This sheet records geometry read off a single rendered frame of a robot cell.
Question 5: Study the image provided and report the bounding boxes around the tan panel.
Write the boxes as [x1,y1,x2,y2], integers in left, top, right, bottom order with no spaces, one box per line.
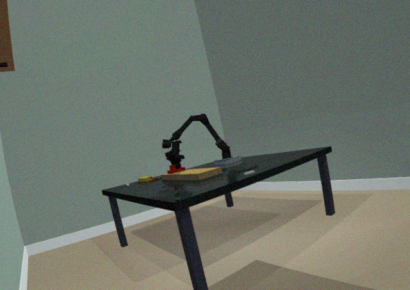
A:
[161,167,222,180]

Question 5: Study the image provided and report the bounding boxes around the yellow rectangular block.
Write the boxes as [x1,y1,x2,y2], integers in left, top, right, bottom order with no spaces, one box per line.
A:
[138,176,153,182]

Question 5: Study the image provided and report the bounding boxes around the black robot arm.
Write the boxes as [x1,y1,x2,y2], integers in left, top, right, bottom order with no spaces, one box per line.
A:
[163,114,231,159]

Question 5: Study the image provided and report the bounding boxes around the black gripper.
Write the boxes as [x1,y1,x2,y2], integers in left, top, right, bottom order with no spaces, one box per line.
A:
[167,148,185,169]

